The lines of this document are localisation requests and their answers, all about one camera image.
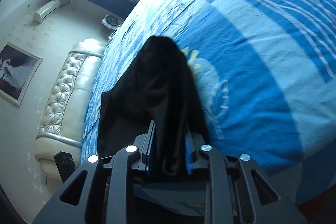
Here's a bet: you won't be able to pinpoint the framed black white picture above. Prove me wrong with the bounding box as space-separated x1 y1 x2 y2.
1 42 43 107

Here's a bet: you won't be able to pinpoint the small white fan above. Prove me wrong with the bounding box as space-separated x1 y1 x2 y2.
101 15 123 31

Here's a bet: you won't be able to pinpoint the white leather headboard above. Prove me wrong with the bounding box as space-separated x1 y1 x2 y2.
35 39 106 180

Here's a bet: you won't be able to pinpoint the black pants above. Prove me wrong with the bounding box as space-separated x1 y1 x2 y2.
97 36 209 176

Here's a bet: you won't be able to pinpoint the white wall air conditioner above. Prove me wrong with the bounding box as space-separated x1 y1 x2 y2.
33 0 60 24

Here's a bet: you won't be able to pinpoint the blue patterned bed sheet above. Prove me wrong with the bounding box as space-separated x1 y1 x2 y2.
81 0 335 204

